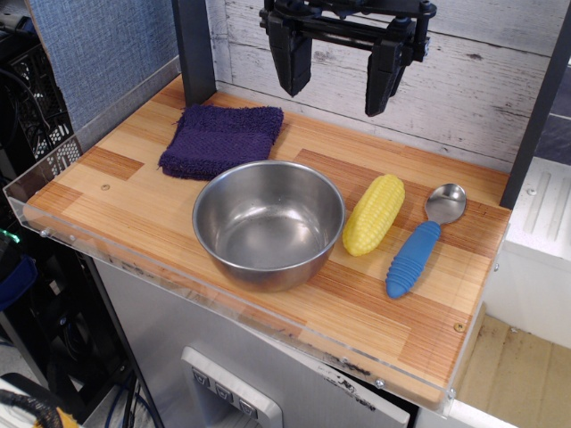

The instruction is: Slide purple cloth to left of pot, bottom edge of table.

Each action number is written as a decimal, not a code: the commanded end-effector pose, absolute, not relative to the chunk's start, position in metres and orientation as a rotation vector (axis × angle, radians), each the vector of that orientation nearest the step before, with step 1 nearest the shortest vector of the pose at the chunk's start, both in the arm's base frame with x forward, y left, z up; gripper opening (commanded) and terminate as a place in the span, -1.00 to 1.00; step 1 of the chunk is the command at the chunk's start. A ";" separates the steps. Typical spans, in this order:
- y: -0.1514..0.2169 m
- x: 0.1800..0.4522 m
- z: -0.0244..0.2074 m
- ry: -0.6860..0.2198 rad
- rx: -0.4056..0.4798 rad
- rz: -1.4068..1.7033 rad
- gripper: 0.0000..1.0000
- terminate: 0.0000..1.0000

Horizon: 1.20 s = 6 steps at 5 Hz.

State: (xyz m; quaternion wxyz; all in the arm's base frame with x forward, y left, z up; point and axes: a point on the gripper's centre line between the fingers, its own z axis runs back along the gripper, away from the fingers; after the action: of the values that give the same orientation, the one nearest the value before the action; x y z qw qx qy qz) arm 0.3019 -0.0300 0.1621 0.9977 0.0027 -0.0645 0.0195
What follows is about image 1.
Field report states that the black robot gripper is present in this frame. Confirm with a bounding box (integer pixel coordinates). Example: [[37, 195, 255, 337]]
[[260, 1, 436, 117]]

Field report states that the purple knitted cloth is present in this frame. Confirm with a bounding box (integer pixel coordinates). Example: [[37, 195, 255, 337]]
[[158, 104, 284, 181]]

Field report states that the stainless steel pot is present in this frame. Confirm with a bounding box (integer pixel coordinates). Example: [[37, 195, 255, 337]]
[[193, 160, 345, 292]]

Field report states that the yellow plastic corn cob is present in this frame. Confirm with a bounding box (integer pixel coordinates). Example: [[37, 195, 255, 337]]
[[342, 175, 405, 257]]

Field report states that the white ridged side block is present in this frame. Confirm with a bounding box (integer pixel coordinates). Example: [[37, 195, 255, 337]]
[[483, 158, 570, 348]]

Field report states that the black perforated crate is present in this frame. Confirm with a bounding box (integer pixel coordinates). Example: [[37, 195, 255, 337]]
[[1, 31, 73, 163]]

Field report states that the silver cabinet with buttons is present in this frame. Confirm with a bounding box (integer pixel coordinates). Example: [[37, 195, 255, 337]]
[[95, 261, 418, 427]]

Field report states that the clear acrylic table guard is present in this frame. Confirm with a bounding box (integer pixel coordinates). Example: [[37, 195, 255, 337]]
[[8, 78, 509, 411]]

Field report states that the blue fabric bag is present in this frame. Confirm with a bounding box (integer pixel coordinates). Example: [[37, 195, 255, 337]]
[[0, 255, 38, 311]]

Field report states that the dark grey left post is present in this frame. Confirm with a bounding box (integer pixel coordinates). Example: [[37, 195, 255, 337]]
[[171, 0, 217, 106]]

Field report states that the dark grey post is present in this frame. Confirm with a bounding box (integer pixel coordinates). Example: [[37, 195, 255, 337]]
[[171, 0, 217, 106], [500, 7, 570, 210]]

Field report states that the blue handled metal spoon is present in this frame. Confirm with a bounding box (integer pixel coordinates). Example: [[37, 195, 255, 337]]
[[385, 184, 467, 299]]

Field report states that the dark grey right post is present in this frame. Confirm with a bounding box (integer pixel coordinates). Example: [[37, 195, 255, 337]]
[[500, 7, 570, 210]]

